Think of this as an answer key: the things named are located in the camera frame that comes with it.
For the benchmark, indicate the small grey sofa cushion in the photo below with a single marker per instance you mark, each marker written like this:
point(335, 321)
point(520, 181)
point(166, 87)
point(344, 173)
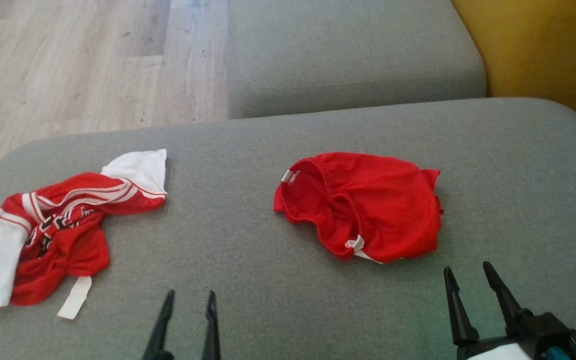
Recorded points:
point(348, 50)

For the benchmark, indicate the large grey sofa seat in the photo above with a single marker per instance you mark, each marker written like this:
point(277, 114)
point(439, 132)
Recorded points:
point(268, 300)

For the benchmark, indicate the red sports shorts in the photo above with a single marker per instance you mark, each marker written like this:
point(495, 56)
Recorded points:
point(378, 200)

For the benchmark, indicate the red and white sports jersey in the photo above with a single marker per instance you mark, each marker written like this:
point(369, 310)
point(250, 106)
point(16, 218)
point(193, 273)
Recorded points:
point(78, 245)

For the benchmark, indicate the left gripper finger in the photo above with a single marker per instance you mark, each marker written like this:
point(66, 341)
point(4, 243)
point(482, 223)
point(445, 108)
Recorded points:
point(211, 335)
point(160, 330)

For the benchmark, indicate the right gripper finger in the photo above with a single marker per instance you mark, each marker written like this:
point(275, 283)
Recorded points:
point(460, 315)
point(505, 300)

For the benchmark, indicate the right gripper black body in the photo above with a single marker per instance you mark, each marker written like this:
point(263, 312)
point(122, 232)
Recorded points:
point(543, 335)

